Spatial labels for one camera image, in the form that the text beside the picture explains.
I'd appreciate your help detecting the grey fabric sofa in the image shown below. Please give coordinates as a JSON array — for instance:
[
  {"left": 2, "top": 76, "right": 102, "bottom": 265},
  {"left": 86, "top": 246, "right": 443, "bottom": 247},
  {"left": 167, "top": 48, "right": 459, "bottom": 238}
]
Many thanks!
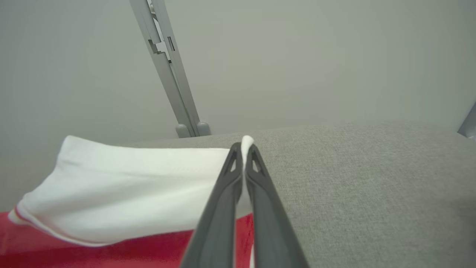
[{"left": 123, "top": 119, "right": 476, "bottom": 268}]

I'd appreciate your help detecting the grey partition corner post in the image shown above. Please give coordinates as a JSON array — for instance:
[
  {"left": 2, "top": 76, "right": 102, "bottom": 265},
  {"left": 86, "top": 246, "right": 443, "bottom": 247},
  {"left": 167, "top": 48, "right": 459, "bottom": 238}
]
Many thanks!
[{"left": 457, "top": 101, "right": 476, "bottom": 140}]

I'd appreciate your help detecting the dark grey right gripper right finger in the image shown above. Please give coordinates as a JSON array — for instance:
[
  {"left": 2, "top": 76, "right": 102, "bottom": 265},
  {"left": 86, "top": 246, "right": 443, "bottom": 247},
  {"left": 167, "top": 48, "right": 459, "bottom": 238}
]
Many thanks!
[{"left": 245, "top": 144, "right": 309, "bottom": 268}]

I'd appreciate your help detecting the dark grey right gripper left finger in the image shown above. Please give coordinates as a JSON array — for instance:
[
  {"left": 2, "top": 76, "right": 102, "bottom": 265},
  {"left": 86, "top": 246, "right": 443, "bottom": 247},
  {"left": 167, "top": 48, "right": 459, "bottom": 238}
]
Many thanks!
[{"left": 180, "top": 143, "right": 244, "bottom": 268}]

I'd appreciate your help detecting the grey wall partition rail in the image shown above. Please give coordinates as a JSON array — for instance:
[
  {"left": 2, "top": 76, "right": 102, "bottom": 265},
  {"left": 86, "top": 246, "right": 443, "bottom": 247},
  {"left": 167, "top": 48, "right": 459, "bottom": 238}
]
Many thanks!
[{"left": 129, "top": 0, "right": 212, "bottom": 138}]

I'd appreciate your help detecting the red and white garment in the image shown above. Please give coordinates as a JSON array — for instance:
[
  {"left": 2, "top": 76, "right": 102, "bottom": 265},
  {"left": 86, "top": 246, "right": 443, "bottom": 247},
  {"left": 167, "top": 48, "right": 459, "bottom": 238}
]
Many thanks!
[{"left": 0, "top": 135, "right": 257, "bottom": 268}]

